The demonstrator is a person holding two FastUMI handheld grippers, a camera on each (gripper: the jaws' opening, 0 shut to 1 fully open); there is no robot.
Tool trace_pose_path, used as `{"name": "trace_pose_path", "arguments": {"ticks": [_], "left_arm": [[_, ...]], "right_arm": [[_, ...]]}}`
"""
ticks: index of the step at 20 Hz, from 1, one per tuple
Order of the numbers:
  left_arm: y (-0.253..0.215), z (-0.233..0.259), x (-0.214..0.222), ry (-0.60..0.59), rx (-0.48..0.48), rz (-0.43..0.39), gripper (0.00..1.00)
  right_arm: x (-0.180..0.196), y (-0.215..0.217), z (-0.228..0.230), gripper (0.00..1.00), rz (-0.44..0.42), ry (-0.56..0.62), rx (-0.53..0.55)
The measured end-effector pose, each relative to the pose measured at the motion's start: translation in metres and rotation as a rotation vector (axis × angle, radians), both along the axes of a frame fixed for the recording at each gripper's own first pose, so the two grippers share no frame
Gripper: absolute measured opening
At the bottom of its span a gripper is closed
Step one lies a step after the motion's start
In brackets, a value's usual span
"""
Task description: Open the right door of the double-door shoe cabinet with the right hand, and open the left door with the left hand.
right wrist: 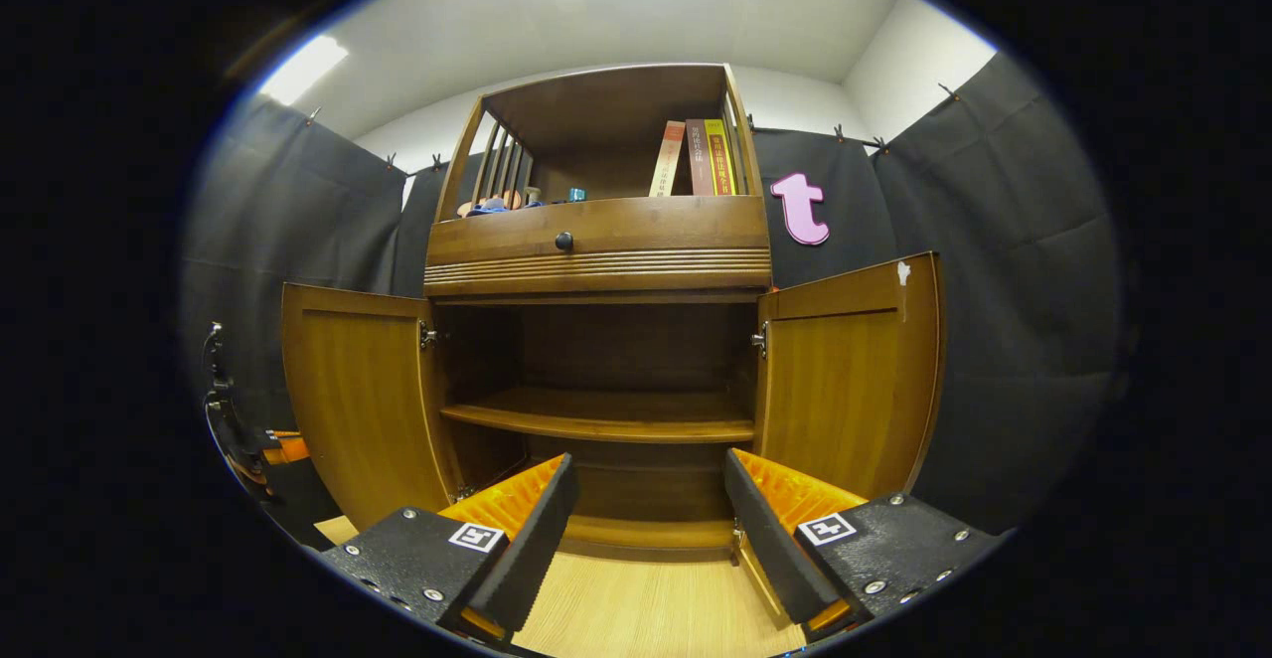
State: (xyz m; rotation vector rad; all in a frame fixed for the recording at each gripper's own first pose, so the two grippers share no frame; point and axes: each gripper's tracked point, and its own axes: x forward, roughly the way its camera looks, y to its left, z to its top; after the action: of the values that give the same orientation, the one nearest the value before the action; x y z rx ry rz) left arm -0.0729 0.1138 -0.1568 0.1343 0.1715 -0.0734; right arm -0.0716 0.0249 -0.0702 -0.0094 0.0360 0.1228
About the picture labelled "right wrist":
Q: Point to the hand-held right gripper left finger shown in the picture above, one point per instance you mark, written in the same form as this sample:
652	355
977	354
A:
527	559

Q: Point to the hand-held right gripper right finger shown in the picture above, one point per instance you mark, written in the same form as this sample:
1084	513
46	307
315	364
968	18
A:
770	539

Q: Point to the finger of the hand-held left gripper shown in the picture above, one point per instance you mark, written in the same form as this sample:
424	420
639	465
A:
288	451

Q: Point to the wooden inner cabinet shelf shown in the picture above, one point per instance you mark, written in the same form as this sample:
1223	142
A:
596	417

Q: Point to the black round drawer knob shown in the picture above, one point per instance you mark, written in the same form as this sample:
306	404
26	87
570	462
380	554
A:
563	241

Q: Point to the small ceiling light panel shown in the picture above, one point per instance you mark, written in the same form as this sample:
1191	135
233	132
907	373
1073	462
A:
303	70

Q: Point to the dark red book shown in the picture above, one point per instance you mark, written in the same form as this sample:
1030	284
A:
697	157

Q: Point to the tan book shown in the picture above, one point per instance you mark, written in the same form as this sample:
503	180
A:
668	161

